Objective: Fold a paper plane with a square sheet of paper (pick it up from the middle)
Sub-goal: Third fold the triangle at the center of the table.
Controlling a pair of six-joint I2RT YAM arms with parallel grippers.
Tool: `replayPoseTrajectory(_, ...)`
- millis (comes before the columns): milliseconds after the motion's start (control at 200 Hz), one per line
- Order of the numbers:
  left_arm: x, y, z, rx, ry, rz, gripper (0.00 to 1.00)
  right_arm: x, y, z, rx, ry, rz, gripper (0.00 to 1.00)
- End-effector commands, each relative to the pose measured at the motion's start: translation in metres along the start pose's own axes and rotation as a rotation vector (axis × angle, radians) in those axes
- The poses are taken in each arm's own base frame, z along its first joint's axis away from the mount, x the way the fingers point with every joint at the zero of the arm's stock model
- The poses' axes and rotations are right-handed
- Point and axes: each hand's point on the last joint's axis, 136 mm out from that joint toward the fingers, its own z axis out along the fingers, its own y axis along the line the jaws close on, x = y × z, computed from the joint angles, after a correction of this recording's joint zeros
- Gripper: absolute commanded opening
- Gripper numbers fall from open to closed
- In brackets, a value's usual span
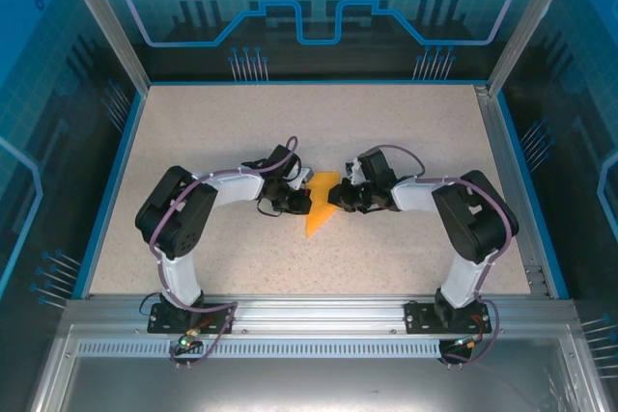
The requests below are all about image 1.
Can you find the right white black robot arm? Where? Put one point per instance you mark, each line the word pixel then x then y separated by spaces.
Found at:
pixel 415 195

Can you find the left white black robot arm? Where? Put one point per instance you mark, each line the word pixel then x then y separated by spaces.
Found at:
pixel 236 187

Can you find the aluminium mounting rail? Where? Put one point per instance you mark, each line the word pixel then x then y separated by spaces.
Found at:
pixel 314 313

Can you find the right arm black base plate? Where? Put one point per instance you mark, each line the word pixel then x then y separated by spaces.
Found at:
pixel 417 318

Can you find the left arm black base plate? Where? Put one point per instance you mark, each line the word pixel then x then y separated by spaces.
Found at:
pixel 217 318

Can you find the aluminium side rail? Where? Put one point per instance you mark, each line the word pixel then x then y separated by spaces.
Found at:
pixel 499 142

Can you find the aluminium frame post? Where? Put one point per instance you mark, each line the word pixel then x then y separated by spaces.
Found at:
pixel 528 21
pixel 111 31

